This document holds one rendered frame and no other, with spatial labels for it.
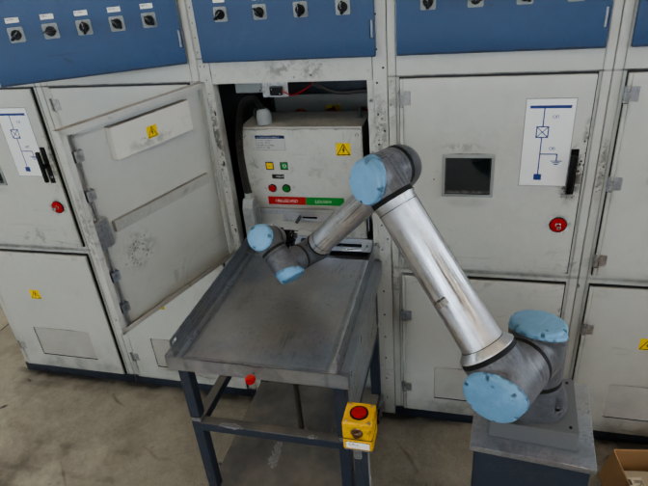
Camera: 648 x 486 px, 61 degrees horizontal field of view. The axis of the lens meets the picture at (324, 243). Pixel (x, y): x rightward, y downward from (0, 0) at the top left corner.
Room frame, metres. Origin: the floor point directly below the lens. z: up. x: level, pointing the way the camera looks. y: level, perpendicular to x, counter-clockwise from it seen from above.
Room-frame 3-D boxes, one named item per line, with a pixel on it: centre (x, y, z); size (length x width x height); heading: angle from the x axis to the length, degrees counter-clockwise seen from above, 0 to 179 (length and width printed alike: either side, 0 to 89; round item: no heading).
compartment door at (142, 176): (1.85, 0.58, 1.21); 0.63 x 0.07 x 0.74; 146
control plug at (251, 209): (2.03, 0.28, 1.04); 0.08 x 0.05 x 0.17; 164
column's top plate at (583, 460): (1.14, -0.56, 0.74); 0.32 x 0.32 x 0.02; 69
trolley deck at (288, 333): (1.67, 0.16, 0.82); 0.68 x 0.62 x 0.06; 164
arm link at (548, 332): (1.14, -0.54, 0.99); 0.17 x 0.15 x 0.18; 135
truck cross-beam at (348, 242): (2.05, 0.05, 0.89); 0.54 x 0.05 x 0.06; 74
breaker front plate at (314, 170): (2.03, 0.06, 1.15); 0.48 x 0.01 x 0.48; 74
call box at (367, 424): (1.05, -0.05, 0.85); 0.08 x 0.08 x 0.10; 74
